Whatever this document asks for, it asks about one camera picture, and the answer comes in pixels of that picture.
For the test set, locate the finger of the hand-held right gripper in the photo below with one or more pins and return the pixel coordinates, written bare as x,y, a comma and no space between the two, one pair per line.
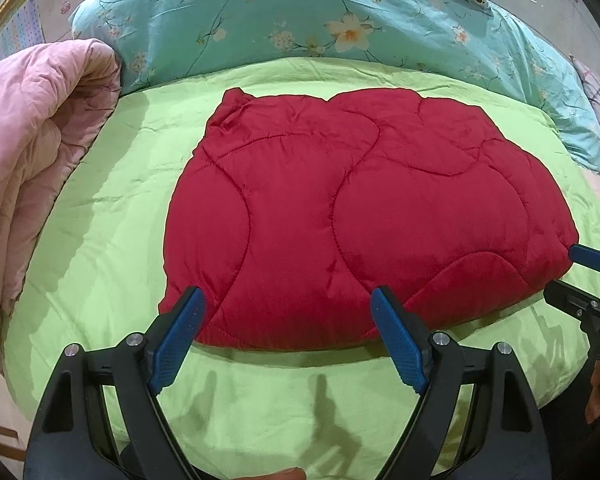
575,302
590,256

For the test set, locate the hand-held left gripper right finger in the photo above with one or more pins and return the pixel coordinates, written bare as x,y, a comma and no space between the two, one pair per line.
400,340

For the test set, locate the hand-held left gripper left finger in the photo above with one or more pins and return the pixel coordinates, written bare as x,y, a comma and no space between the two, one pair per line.
177,340

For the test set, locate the red quilted padded garment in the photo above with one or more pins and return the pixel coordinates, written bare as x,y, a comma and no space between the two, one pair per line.
330,210

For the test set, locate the person's left hand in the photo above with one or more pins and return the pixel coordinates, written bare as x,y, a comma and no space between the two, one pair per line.
275,475

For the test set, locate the light green bed blanket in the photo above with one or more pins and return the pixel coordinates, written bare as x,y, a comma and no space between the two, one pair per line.
105,260

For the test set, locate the pink quilt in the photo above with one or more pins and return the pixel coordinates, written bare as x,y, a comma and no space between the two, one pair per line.
25,135

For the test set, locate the blue patterned floor mat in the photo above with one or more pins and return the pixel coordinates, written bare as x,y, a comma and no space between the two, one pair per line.
20,35

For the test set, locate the teal floral quilt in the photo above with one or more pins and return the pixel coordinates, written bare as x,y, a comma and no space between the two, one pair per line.
280,5

